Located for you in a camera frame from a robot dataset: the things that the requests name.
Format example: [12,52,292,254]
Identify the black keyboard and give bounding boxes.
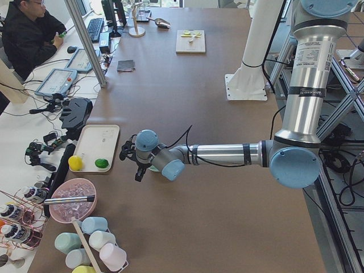
[87,18,104,43]

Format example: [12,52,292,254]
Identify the teach pendant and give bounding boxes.
[35,68,78,97]
[65,48,92,73]

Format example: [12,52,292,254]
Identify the beige tray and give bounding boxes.
[70,125,120,173]

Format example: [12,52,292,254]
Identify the teach pendant near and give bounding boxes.
[35,68,78,97]

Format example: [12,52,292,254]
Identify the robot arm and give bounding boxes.
[119,1,355,188]

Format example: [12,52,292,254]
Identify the teach pendant far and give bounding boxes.
[65,48,92,73]

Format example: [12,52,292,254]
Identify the bamboo cutting board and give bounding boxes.
[175,30,206,54]

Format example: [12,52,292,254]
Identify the yellow lemon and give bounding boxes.
[68,155,83,171]

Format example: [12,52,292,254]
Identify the lime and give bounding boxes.
[94,158,109,169]

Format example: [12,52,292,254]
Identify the copper wire bottle rack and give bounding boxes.
[1,191,48,250]

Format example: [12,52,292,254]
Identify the pink bowl with ice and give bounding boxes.
[49,178,97,224]

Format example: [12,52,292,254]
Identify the aluminium frame post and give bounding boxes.
[64,0,107,88]

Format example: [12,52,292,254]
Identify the grey folded cloth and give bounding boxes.
[117,60,135,72]

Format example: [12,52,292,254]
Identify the computer mouse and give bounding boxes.
[67,46,77,54]

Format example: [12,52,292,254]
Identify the pink cup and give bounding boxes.
[99,243,127,272]

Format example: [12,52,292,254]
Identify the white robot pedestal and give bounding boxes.
[225,0,285,101]

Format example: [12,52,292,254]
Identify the green cup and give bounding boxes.
[54,233,81,254]

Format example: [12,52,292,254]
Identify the steel scoop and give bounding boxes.
[147,17,171,29]

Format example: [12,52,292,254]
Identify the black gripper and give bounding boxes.
[119,135,148,182]

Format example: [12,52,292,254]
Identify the steel tongs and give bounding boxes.
[43,195,96,205]

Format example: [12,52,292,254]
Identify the light grey cup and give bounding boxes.
[65,249,91,269]

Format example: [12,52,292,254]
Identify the yellow cup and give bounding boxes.
[72,265,96,273]

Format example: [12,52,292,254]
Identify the blue cup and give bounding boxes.
[81,217,108,235]

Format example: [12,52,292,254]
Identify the seated person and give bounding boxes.
[2,1,66,80]

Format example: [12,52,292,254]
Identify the wooden cup tree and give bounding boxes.
[129,2,146,38]

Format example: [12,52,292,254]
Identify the green bowl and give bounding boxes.
[148,166,159,172]

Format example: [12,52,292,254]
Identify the white cup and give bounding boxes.
[89,230,116,251]

